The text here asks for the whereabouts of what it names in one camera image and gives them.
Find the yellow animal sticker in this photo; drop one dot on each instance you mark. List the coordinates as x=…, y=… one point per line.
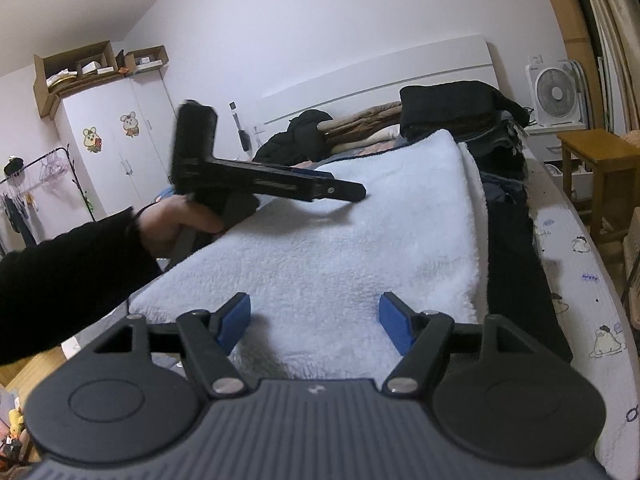
x=92, y=140

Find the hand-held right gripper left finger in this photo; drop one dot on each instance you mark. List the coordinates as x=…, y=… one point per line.
x=235, y=322

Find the beige curtain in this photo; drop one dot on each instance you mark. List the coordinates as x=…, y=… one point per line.
x=620, y=35

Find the black metal clothes rack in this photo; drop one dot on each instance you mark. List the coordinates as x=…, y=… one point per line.
x=75, y=167

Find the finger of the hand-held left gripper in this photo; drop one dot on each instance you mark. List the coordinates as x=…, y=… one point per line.
x=312, y=174
x=340, y=192

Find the person's left hand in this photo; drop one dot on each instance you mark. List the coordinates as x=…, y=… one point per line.
x=170, y=220

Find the black jacket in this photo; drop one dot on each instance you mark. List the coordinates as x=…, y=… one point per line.
x=300, y=135

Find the wooden stool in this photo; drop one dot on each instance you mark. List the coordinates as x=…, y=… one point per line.
x=600, y=147

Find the yellow plush toy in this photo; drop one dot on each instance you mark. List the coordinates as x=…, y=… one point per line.
x=16, y=420

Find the black hanging brush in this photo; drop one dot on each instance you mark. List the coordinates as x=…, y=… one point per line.
x=244, y=140

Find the tan cardboard panel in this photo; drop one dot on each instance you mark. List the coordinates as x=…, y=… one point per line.
x=575, y=35

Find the brown folded blanket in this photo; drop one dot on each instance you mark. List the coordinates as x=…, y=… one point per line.
x=360, y=115

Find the white wardrobe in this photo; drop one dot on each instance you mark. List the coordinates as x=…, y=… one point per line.
x=145, y=160

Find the white bedside table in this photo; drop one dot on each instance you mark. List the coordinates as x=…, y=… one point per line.
x=550, y=145

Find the cream folded blanket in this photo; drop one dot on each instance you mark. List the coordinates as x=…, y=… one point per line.
x=380, y=135

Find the person's left forearm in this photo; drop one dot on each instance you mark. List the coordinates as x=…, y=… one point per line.
x=65, y=280

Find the small cardboard box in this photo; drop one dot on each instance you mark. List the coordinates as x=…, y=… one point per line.
x=150, y=67

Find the stack of folded dark clothes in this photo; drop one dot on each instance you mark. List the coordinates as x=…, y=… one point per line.
x=450, y=110

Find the black hat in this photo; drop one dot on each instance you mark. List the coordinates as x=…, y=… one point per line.
x=14, y=166

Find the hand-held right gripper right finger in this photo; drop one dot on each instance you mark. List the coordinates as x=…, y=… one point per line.
x=397, y=322

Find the hanging dark clothes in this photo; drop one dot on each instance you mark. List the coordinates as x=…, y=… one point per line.
x=15, y=215

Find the printed white fleece towel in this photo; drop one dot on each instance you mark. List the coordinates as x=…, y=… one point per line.
x=350, y=240

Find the large cardboard box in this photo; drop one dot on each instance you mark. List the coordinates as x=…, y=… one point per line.
x=42, y=90

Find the white headboard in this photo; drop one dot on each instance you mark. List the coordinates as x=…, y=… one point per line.
x=375, y=75

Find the white box fan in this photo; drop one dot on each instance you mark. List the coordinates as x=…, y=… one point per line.
x=555, y=92

